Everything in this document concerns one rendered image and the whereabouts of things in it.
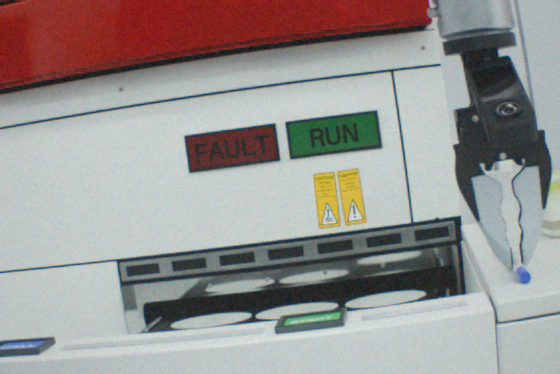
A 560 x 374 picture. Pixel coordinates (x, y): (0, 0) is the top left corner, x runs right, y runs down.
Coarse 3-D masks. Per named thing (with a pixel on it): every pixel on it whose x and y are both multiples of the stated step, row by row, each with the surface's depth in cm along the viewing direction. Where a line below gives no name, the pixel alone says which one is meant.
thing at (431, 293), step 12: (408, 288) 153; (420, 288) 152; (432, 288) 150; (324, 300) 154; (336, 300) 152; (348, 300) 151; (420, 300) 142; (216, 312) 156; (228, 312) 155; (252, 312) 152; (168, 324) 151; (228, 324) 145; (240, 324) 144
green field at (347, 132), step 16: (288, 128) 158; (304, 128) 158; (320, 128) 158; (336, 128) 157; (352, 128) 157; (368, 128) 157; (304, 144) 158; (320, 144) 158; (336, 144) 158; (352, 144) 157; (368, 144) 157
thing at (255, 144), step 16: (272, 128) 158; (192, 144) 159; (208, 144) 159; (224, 144) 159; (240, 144) 159; (256, 144) 159; (272, 144) 158; (192, 160) 160; (208, 160) 159; (224, 160) 159; (240, 160) 159; (256, 160) 159
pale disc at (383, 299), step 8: (368, 296) 152; (376, 296) 151; (384, 296) 150; (392, 296) 149; (400, 296) 148; (408, 296) 147; (416, 296) 146; (352, 304) 148; (360, 304) 147; (368, 304) 146; (376, 304) 145; (384, 304) 144
